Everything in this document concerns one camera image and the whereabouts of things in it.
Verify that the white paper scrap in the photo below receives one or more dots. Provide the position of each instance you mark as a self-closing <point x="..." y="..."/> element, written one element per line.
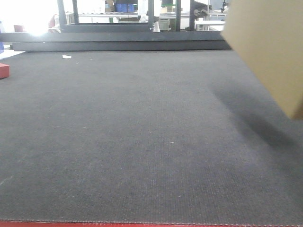
<point x="66" y="57"/>

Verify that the blue storage bin background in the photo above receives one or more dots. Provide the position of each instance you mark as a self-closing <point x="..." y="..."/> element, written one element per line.
<point x="124" y="8"/>

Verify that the white long desk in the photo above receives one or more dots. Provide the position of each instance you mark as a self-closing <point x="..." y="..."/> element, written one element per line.
<point x="209" y="25"/>

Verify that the small red box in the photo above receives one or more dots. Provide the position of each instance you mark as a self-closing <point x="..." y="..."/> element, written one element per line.
<point x="4" y="71"/>

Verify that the black metal frame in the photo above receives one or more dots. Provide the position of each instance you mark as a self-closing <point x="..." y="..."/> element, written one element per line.
<point x="100" y="16"/>

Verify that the black conveyor belt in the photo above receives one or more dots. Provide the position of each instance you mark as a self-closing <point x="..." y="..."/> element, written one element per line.
<point x="153" y="137"/>

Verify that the tall brown cardboard box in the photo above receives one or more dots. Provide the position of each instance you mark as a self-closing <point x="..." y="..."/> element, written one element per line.
<point x="268" y="37"/>

